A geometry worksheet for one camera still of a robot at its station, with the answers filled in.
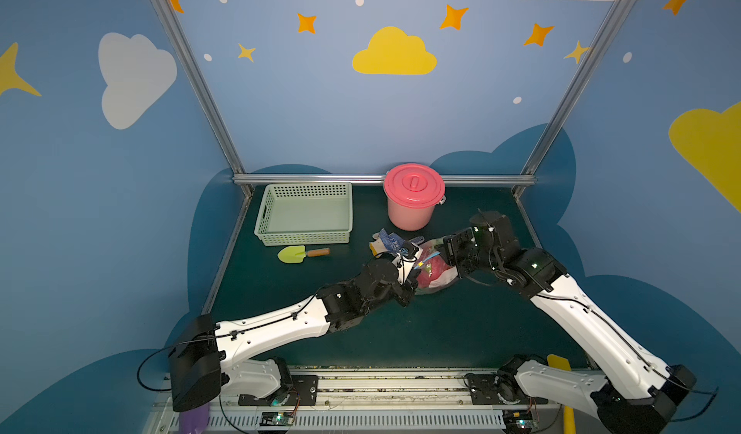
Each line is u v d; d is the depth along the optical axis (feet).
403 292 1.80
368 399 2.42
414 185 3.20
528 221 3.90
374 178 4.00
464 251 2.03
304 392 2.42
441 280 2.54
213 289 3.21
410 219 3.48
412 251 1.96
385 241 3.42
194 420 2.27
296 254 3.32
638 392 1.25
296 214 3.77
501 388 2.21
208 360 1.30
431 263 2.46
